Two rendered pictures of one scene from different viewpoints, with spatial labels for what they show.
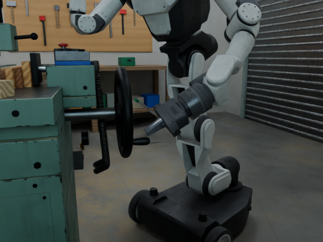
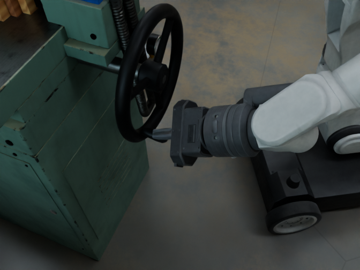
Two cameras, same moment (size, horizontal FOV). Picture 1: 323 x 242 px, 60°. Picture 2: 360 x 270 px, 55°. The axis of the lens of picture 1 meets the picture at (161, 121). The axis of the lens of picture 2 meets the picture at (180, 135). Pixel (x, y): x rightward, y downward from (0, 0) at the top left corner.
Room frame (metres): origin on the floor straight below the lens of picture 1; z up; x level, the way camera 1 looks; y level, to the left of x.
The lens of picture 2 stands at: (0.49, -0.24, 1.31)
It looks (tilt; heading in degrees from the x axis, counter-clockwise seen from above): 53 degrees down; 37
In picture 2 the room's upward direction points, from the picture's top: straight up
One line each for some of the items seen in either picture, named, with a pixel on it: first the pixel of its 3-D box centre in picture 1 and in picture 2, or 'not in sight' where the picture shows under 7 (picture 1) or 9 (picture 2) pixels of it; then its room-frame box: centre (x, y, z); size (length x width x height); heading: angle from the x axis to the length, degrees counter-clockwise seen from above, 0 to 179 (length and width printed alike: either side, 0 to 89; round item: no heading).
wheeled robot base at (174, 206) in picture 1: (204, 194); (335, 139); (1.51, -0.25, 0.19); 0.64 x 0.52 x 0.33; 134
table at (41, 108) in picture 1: (44, 94); (63, 13); (0.86, 0.36, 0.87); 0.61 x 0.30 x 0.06; 15
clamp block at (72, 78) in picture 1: (72, 79); (93, 2); (0.89, 0.28, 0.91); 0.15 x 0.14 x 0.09; 15
